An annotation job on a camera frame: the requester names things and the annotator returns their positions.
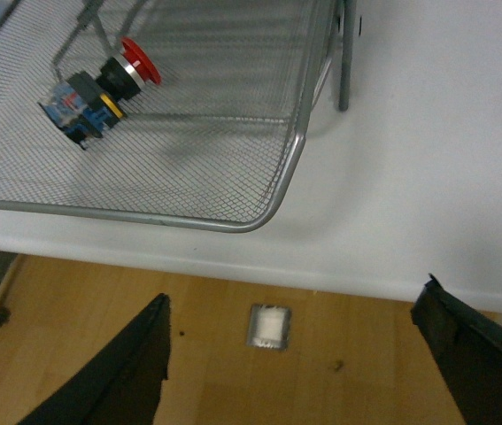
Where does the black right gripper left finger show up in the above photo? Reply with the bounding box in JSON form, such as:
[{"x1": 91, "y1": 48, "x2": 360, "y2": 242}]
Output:
[{"x1": 19, "y1": 294, "x2": 171, "y2": 424}]

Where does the red emergency stop button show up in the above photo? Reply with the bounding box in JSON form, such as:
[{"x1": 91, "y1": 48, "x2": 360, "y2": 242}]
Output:
[{"x1": 38, "y1": 36, "x2": 161, "y2": 151}]

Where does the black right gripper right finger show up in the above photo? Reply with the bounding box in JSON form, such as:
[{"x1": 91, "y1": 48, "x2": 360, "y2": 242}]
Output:
[{"x1": 411, "y1": 275, "x2": 502, "y2": 424}]

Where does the silver mesh tray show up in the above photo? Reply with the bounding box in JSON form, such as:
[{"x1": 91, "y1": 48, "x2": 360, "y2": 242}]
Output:
[{"x1": 0, "y1": 1, "x2": 337, "y2": 232}]

